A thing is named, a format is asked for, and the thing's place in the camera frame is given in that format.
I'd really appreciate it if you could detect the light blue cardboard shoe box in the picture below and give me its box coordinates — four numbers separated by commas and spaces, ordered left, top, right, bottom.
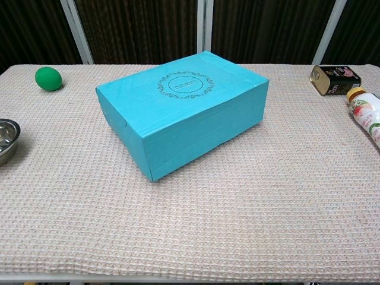
95, 50, 270, 182

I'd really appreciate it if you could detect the white partition post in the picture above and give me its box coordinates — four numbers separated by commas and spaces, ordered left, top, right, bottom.
60, 0, 95, 65
311, 0, 348, 65
196, 0, 213, 56

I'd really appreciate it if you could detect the stainless steel bowl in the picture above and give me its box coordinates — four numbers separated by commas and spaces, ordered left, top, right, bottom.
0, 118, 21, 167

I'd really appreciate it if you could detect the beige woven tablecloth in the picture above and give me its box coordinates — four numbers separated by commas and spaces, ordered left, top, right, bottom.
0, 64, 380, 276

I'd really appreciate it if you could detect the black tin can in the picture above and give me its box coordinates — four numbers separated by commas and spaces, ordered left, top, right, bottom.
309, 65, 362, 97

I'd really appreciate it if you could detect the green ball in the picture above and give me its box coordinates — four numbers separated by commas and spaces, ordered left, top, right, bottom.
34, 66, 63, 92

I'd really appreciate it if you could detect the peach drink bottle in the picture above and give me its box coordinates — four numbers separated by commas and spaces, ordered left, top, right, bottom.
346, 87, 380, 150

